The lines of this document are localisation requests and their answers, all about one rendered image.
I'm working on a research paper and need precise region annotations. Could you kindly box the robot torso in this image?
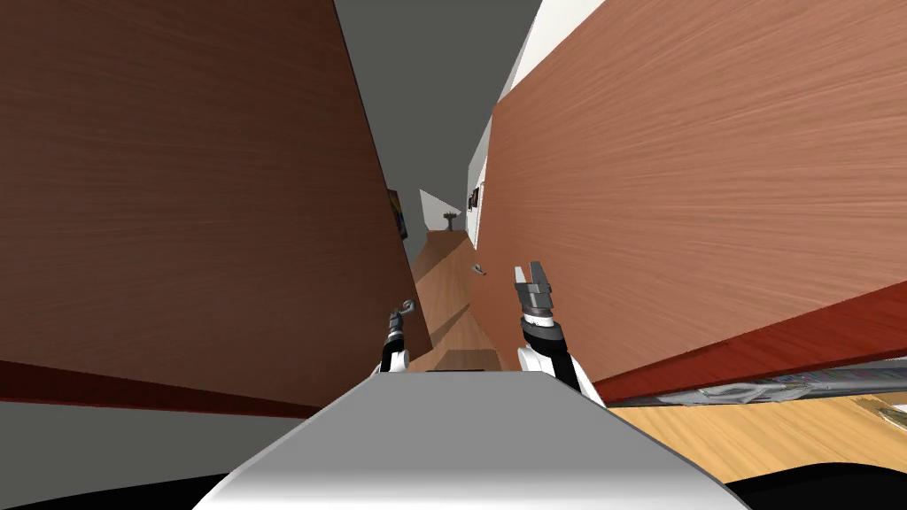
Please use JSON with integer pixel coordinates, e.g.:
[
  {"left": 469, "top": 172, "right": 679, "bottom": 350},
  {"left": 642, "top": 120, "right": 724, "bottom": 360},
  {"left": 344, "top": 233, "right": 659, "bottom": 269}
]
[{"left": 190, "top": 367, "right": 754, "bottom": 510}]

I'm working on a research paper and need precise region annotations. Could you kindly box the brown wooden door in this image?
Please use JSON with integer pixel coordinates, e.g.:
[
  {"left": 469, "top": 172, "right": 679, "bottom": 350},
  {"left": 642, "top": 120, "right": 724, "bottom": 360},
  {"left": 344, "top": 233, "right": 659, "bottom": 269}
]
[
  {"left": 467, "top": 0, "right": 907, "bottom": 406},
  {"left": 0, "top": 0, "right": 435, "bottom": 421}
]

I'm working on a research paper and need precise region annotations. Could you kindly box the dark colourful wall picture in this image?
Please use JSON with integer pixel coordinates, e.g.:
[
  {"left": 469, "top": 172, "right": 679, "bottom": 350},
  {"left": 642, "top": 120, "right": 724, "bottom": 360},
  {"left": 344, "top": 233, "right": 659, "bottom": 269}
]
[{"left": 387, "top": 187, "right": 411, "bottom": 243}]

